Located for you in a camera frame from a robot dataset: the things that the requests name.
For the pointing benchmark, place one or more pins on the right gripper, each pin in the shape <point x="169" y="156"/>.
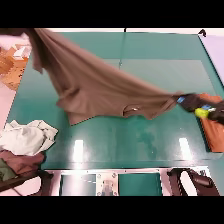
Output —
<point x="189" y="102"/>

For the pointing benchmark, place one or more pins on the brown T-shirt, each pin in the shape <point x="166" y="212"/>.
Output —
<point x="100" y="86"/>

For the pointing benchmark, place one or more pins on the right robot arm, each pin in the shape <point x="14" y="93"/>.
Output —
<point x="186" y="181"/>

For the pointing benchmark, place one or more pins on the orange garment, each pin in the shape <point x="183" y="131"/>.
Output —
<point x="213" y="135"/>

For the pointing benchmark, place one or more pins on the white garment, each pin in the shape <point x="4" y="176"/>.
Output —
<point x="26" y="138"/>

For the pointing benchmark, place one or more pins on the maroon garment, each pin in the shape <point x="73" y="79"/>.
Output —
<point x="23" y="163"/>

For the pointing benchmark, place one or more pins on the dark green garment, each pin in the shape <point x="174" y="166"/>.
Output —
<point x="6" y="171"/>

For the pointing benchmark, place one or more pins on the silver frame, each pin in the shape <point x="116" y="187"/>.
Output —
<point x="107" y="182"/>

